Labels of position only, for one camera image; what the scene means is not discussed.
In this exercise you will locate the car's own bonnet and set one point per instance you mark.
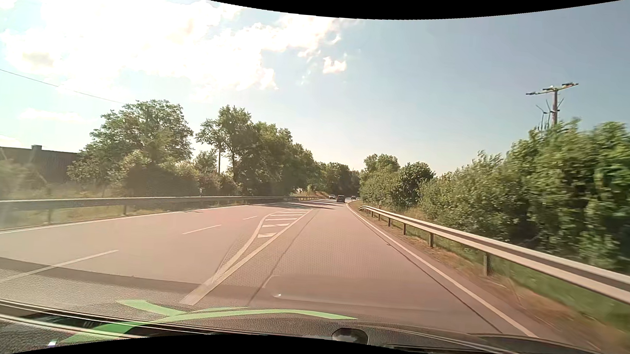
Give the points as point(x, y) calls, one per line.
point(303, 330)

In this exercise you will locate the wooden utility pole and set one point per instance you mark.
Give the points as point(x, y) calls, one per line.
point(554, 106)

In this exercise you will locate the grey asphalt road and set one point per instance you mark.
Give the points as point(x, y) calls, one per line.
point(342, 258)

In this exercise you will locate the metal guard rail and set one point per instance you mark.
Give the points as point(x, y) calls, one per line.
point(511, 251)
point(94, 202)

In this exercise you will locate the row of trees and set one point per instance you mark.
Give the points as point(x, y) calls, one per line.
point(227, 153)

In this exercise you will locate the row of green bushes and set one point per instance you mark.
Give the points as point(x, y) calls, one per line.
point(561, 191)

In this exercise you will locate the dark roofed building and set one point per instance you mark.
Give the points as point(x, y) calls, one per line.
point(46, 161)

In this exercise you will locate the road markings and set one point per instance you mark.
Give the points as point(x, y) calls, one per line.
point(232, 266)

